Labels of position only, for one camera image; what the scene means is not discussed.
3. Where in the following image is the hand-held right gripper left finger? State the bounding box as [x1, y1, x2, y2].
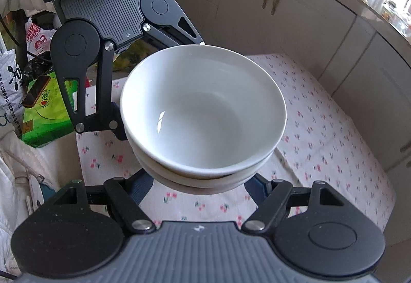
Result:
[53, 169, 155, 234]

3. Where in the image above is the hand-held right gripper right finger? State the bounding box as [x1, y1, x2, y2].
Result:
[242, 174, 345, 234]

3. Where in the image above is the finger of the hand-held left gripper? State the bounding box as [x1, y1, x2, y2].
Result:
[63, 41, 129, 142]
[142, 8, 207, 48]

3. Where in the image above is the yellow plastic bag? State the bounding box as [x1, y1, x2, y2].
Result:
[112, 41, 146, 72]

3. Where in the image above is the red and white plastic bag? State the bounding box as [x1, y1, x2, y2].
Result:
[25, 17, 57, 58]

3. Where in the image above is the green carton box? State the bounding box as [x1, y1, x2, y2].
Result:
[21, 73, 76, 149]

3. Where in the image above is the cherry-print tablecloth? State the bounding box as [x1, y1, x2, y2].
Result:
[76, 53, 397, 233]

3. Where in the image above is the black plastic bag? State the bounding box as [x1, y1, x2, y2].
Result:
[22, 59, 56, 82]

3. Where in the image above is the black smartphone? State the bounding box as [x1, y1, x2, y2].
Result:
[22, 75, 52, 108]

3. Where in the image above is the white printed sack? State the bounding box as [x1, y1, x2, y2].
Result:
[0, 48, 27, 140]

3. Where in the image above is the floral glass jar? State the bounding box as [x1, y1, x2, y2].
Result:
[382, 1, 408, 31]

